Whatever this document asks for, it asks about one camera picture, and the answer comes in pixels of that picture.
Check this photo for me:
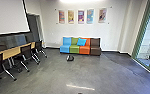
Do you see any orange sofa seat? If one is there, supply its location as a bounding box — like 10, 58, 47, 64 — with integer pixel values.
79, 37, 92, 55

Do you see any green sofa seat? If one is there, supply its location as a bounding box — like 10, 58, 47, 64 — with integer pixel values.
69, 37, 81, 54

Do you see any long wooden table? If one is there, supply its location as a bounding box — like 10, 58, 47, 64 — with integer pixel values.
0, 41, 37, 64

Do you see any green framed glass door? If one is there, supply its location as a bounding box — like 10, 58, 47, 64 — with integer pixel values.
131, 0, 150, 80

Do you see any black plastic trash bag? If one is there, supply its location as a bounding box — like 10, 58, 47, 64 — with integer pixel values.
65, 55, 75, 63

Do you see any dark open doorway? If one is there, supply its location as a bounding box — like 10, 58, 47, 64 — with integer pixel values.
26, 13, 45, 46

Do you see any white projector screen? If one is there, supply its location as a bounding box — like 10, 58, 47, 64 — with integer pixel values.
0, 0, 31, 36

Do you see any blue square cushion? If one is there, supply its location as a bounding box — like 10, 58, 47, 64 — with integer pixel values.
76, 38, 88, 47

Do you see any blue sofa seat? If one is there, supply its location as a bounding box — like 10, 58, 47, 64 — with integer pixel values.
59, 36, 73, 54

